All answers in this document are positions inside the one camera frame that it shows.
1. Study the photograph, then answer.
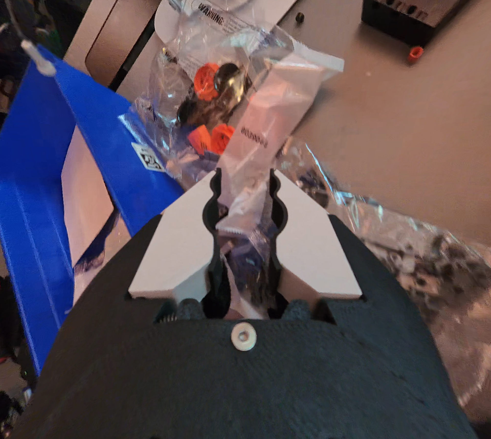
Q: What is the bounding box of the clear bag of grey parts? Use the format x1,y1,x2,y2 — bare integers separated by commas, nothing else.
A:
276,136,491,420

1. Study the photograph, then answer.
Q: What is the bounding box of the white tipped wire rod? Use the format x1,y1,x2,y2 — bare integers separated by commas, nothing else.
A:
0,0,57,78

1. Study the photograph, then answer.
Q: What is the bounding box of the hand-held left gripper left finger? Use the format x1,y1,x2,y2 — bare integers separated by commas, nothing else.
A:
128,168,231,303

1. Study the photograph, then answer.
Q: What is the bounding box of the clear bag of orange gears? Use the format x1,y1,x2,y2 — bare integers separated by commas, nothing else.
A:
130,0,296,198

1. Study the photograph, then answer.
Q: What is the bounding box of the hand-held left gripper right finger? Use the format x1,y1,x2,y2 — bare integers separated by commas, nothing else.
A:
270,168,364,301

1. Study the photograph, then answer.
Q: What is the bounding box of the white plastic pouch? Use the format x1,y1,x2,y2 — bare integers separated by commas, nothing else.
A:
215,44,344,240

